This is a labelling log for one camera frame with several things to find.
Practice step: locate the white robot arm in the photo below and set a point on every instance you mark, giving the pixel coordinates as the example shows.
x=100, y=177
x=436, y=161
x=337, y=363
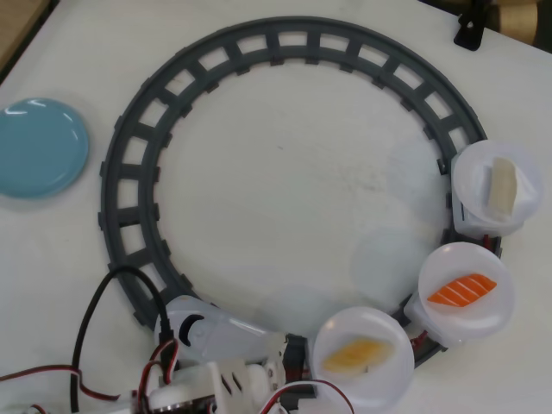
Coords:
x=181, y=394

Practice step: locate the white round plastic dish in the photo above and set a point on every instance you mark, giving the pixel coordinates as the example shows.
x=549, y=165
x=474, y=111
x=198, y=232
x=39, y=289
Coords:
x=366, y=388
x=474, y=323
x=472, y=185

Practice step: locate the white toy train car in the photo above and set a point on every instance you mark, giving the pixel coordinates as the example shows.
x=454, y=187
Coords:
x=420, y=321

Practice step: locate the yellow egg sushi toy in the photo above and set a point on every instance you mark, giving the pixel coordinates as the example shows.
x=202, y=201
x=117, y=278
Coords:
x=358, y=355

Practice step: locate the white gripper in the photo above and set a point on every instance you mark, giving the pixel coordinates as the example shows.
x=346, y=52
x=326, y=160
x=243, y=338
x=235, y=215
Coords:
x=224, y=329

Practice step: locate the round blue ceramic dish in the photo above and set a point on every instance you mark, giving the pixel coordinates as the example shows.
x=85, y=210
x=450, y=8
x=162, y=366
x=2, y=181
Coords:
x=39, y=151

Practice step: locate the orange salmon sushi toy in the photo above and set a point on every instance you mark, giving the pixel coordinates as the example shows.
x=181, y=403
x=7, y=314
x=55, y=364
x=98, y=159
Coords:
x=461, y=291

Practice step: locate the black metal clamp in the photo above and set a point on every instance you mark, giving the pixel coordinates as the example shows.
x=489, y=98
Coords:
x=470, y=30

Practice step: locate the white squid sushi toy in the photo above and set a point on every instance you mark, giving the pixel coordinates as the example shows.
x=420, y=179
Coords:
x=502, y=190

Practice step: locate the gray circular toy train track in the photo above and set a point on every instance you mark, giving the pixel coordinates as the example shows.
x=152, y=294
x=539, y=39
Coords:
x=108, y=190

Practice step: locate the white plate top right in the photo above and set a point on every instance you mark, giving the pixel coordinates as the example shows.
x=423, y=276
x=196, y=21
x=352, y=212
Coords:
x=474, y=226

